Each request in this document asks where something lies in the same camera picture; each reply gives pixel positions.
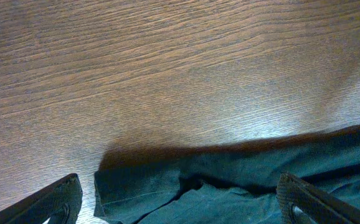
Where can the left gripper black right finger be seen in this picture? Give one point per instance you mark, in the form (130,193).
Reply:
(301,202)

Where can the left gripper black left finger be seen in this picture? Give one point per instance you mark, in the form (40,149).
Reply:
(59,202)

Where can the black Nike t-shirt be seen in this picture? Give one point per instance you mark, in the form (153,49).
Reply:
(235,185)

